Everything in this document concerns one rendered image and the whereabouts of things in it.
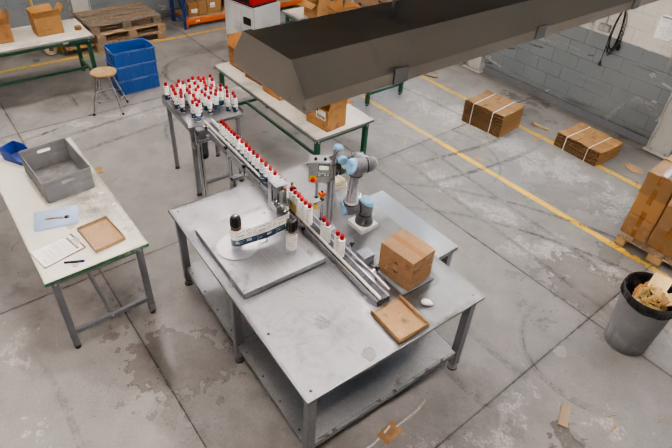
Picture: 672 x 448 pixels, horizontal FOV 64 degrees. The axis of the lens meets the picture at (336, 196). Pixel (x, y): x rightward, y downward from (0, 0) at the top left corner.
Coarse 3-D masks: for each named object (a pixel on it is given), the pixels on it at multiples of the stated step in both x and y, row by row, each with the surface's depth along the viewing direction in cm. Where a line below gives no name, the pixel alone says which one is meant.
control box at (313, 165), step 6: (312, 156) 397; (318, 156) 398; (324, 156) 398; (312, 162) 392; (318, 162) 392; (324, 162) 393; (330, 162) 393; (312, 168) 395; (330, 168) 395; (312, 174) 398; (330, 174) 399; (318, 180) 402; (324, 180) 402
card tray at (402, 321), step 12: (396, 300) 374; (372, 312) 361; (384, 312) 364; (396, 312) 365; (408, 312) 365; (384, 324) 352; (396, 324) 357; (408, 324) 357; (420, 324) 358; (396, 336) 344; (408, 336) 347
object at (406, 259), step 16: (384, 240) 380; (400, 240) 381; (416, 240) 382; (384, 256) 383; (400, 256) 369; (416, 256) 369; (432, 256) 378; (384, 272) 390; (400, 272) 376; (416, 272) 372
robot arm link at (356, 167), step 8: (352, 160) 388; (360, 160) 389; (368, 160) 391; (352, 168) 387; (360, 168) 389; (368, 168) 391; (352, 176) 394; (360, 176) 394; (352, 184) 400; (352, 192) 406; (344, 200) 415; (352, 200) 411; (344, 208) 415; (352, 208) 415
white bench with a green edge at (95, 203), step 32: (0, 160) 489; (0, 192) 452; (32, 192) 454; (96, 192) 459; (32, 224) 422; (128, 224) 428; (32, 256) 394; (96, 256) 398; (96, 288) 452; (64, 320) 406; (96, 320) 425
